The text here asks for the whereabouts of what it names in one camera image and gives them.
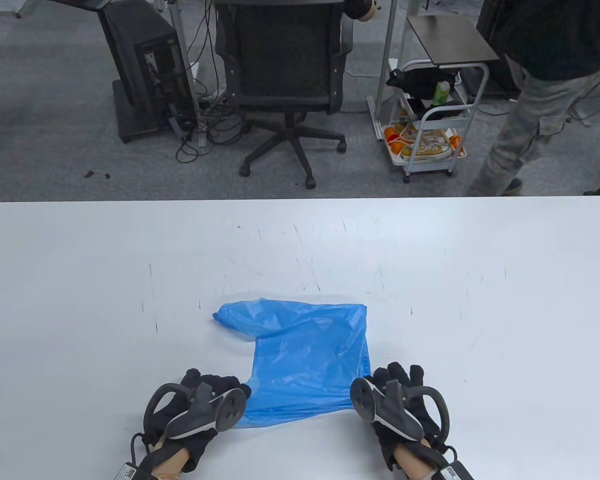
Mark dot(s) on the person's left hand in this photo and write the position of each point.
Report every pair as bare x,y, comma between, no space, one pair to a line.
220,382

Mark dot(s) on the person's right hand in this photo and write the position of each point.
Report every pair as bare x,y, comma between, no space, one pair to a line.
400,372

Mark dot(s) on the blue plastic bag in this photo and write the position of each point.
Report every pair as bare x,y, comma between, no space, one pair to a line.
305,350

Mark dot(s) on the person's right forearm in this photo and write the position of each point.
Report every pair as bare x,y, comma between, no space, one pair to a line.
412,462

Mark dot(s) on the person's left forearm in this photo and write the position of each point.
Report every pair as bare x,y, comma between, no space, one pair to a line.
172,462

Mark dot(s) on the black bag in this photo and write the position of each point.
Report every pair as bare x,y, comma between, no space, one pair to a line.
420,82

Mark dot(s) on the black left hand controller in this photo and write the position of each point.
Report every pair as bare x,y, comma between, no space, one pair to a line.
227,410

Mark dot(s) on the black hand controller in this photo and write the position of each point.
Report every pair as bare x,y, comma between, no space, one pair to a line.
365,400
227,410

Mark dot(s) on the black right hand controller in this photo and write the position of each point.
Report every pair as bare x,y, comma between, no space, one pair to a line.
365,400

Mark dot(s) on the yellow sneaker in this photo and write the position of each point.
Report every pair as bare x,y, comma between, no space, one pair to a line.
430,149

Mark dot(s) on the black floor debris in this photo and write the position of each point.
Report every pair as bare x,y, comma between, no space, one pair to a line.
88,174

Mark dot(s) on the green bottle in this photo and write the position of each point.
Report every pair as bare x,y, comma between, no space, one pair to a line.
441,94

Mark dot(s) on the white rolling utility cart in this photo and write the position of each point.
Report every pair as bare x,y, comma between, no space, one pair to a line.
484,80

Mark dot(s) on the white metal desk leg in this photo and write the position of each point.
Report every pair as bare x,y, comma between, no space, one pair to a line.
387,50

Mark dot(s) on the dark brown side table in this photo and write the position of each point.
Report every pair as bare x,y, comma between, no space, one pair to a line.
450,40

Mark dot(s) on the black mesh office chair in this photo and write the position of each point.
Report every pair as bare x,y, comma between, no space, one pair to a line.
280,50

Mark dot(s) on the silver metal desk leg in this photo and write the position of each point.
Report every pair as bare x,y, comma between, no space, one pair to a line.
180,45

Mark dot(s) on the black computer tower on stand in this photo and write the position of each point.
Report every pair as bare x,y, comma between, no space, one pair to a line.
130,50

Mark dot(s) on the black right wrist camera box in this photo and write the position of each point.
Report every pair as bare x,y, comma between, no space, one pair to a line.
455,471

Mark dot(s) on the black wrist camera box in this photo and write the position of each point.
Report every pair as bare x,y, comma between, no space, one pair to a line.
130,472
455,471

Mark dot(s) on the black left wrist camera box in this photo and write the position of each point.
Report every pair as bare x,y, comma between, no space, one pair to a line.
130,472

